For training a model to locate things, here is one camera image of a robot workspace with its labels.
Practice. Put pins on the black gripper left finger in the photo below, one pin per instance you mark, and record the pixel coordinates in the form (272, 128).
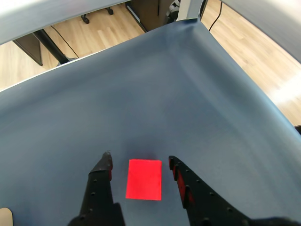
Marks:
(98, 193)

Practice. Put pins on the grey metal table leg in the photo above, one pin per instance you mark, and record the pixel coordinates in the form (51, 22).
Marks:
(189, 9)

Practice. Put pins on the black table leg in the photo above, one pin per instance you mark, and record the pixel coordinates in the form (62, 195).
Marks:
(50, 46)

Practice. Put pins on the red cube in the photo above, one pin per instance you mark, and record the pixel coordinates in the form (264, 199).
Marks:
(144, 180)

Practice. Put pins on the black chair wheel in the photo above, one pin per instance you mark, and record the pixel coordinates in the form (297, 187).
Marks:
(85, 19)
(109, 10)

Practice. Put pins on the dark brown panel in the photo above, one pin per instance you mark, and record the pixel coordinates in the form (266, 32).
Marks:
(30, 50)

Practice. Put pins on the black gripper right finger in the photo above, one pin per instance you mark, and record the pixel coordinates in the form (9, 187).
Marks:
(204, 202)

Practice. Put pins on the blue grey table mat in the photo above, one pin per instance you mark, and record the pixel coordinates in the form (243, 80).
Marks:
(141, 94)

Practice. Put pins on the dark cabinet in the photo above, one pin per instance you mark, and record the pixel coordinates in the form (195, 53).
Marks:
(150, 13)

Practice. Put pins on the beige metal box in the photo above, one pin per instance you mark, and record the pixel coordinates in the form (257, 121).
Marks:
(5, 217)

